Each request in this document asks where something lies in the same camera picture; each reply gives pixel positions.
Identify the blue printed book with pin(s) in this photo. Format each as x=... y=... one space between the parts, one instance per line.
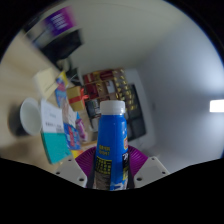
x=71 y=136

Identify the pink wrapped packet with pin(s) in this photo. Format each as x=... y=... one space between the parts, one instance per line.
x=81 y=128

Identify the white booklet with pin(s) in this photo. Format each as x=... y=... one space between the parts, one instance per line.
x=51 y=116

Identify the black cup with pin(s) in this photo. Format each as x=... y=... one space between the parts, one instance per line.
x=30 y=116

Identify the yellow gift box red ribbon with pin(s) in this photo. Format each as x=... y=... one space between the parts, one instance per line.
x=76 y=98

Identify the cream notebook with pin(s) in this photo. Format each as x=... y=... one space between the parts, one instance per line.
x=45 y=81

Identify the ceiling light tube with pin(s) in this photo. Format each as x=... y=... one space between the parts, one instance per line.
x=217 y=106

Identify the blue drink bottle white cap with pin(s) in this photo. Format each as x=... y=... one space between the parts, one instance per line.
x=111 y=140

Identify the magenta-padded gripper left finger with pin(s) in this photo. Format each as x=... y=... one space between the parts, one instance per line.
x=82 y=163

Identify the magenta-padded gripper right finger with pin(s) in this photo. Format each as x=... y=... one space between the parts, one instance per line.
x=138 y=161

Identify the wooden shelf unit with trophies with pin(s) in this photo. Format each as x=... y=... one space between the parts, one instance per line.
x=110 y=86

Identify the purple sign board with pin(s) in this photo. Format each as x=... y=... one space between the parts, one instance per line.
x=60 y=20

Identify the black framed glass door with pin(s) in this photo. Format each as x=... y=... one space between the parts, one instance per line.
x=136 y=116

